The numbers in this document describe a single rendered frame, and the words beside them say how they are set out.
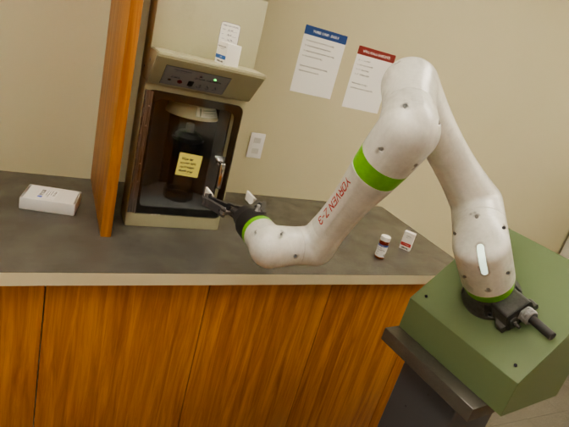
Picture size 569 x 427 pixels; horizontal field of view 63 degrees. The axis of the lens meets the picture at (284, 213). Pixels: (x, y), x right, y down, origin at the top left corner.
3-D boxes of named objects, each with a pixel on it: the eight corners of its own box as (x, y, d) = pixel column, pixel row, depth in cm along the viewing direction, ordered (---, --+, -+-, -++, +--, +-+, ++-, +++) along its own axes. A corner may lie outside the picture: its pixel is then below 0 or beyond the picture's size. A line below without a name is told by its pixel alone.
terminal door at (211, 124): (129, 212, 151) (147, 88, 137) (218, 218, 165) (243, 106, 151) (129, 213, 150) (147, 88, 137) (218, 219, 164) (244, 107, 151)
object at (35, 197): (29, 194, 155) (30, 183, 154) (80, 202, 160) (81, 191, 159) (18, 208, 144) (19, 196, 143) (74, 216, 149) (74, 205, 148)
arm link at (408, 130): (452, 102, 93) (399, 74, 91) (456, 142, 84) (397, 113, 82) (400, 161, 106) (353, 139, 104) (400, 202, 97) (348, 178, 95)
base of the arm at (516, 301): (573, 328, 111) (573, 314, 107) (522, 363, 110) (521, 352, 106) (494, 263, 131) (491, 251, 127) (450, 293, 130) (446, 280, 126)
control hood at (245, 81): (145, 80, 136) (150, 45, 133) (246, 100, 151) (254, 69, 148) (151, 88, 127) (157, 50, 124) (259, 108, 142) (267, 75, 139)
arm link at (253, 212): (237, 249, 124) (268, 250, 128) (247, 208, 120) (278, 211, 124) (230, 238, 129) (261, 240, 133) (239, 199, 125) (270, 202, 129)
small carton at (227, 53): (214, 61, 138) (218, 40, 136) (228, 63, 141) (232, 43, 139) (223, 64, 135) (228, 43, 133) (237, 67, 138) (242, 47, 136)
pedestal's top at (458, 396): (538, 396, 129) (544, 385, 128) (466, 422, 112) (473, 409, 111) (450, 326, 154) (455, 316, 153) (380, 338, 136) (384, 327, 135)
